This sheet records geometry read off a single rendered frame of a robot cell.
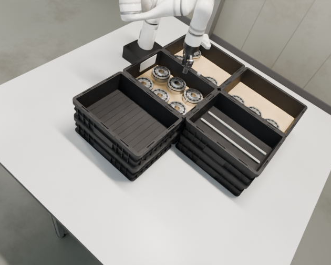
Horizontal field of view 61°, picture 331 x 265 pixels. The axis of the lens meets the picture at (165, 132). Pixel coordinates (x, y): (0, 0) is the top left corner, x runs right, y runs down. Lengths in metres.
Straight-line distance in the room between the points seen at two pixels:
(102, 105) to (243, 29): 2.31
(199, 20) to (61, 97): 0.82
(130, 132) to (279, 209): 0.80
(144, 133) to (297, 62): 2.30
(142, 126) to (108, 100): 0.22
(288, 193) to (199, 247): 0.56
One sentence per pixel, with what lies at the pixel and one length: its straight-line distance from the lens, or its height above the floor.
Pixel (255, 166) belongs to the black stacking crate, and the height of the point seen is 0.83.
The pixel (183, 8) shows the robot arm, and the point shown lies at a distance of 1.23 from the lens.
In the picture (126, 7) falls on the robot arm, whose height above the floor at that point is 1.23.
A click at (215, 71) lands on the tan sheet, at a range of 1.75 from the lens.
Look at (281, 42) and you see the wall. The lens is 3.27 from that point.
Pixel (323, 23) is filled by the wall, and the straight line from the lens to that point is 3.11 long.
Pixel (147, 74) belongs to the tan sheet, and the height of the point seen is 0.83.
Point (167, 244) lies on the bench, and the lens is 1.23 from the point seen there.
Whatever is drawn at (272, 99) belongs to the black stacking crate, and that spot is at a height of 0.85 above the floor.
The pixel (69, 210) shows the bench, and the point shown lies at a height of 0.70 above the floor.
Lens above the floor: 1.86
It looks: 51 degrees down
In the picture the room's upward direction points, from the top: 19 degrees clockwise
